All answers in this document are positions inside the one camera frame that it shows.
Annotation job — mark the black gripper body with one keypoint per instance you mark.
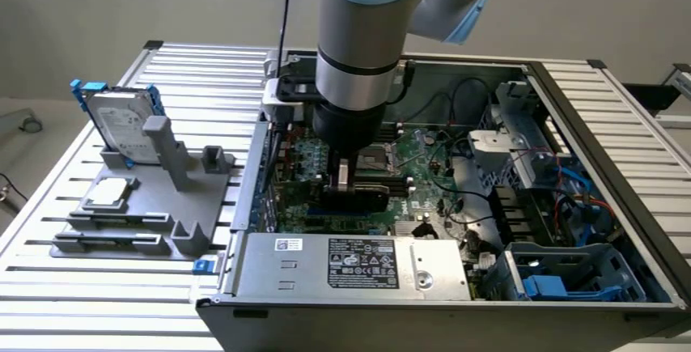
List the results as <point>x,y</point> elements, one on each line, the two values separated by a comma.
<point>349,129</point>

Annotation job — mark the black gpu card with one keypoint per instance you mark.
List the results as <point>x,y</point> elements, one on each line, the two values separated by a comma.
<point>372,197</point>

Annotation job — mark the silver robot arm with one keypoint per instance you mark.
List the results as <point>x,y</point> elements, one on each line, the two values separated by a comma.
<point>360,36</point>

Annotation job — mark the cpu socket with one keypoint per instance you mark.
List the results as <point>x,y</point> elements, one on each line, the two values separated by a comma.
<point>386,159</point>

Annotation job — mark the green motherboard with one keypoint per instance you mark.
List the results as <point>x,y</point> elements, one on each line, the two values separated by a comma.
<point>421,190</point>

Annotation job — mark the silver heat sink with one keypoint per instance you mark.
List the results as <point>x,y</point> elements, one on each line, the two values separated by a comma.
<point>413,229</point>

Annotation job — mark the silver power supply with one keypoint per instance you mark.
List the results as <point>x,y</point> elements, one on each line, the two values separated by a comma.
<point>346,265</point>

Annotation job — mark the grey parts rack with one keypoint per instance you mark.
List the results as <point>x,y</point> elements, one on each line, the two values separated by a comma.
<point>184,202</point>

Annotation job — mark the silver disk bay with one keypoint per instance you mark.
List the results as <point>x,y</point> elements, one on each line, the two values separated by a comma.
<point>508,141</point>

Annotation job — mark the blue case latch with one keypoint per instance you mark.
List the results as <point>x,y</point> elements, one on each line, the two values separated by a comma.
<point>202,267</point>

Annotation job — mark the black open pc case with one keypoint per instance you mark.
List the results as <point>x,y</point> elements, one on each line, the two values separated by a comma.
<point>432,323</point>

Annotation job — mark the green ram stick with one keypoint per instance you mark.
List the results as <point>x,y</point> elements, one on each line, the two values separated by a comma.
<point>122,219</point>

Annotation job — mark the silver cpu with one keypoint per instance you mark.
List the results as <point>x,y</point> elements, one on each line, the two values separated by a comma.
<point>110,192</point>

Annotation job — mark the silver hard disk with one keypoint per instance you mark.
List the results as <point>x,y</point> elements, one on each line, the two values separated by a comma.
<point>124,127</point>

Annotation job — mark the blue disk carrier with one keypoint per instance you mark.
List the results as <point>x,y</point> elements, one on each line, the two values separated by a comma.
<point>542,287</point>

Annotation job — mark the grey disk bay cage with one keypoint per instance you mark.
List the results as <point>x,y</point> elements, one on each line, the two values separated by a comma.
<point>573,269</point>

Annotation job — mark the grey caster wheel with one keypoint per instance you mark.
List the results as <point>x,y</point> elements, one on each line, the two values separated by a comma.
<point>31,122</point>

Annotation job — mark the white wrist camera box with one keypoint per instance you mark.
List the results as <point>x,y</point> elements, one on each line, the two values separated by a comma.
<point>286,92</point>

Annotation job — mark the blue hard disk frame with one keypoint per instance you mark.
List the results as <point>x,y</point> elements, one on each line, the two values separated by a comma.
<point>86,87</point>

